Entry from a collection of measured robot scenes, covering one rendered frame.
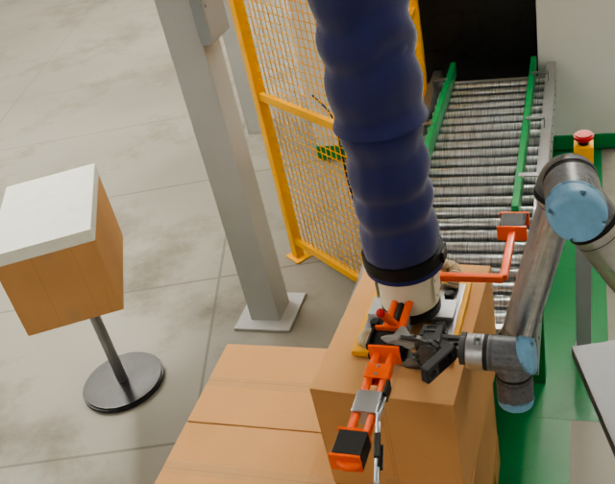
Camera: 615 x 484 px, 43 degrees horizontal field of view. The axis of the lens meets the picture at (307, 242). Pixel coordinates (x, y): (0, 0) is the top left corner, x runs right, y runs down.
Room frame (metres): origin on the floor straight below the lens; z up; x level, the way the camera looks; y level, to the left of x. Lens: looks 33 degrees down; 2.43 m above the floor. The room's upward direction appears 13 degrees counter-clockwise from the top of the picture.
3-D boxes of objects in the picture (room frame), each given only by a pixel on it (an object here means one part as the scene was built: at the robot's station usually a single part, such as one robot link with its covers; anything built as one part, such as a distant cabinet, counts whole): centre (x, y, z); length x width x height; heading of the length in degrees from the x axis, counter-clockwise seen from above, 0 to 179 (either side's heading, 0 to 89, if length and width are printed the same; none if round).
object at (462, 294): (1.71, -0.34, 0.97); 0.34 x 0.10 x 0.05; 154
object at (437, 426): (1.75, -0.23, 0.74); 0.60 x 0.40 x 0.40; 153
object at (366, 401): (1.33, -0.05, 1.07); 0.07 x 0.07 x 0.04; 64
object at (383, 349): (1.53, -0.14, 1.08); 0.10 x 0.08 x 0.06; 64
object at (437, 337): (1.47, -0.27, 1.08); 0.12 x 0.09 x 0.08; 64
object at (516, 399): (1.40, -0.43, 0.96); 0.12 x 0.09 x 0.12; 163
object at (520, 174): (3.39, -1.23, 0.60); 1.60 x 0.11 x 0.09; 156
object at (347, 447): (1.21, 0.01, 1.08); 0.08 x 0.07 x 0.05; 154
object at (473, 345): (1.43, -0.34, 1.08); 0.09 x 0.05 x 0.10; 154
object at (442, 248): (1.75, -0.25, 1.19); 0.23 x 0.23 x 0.04
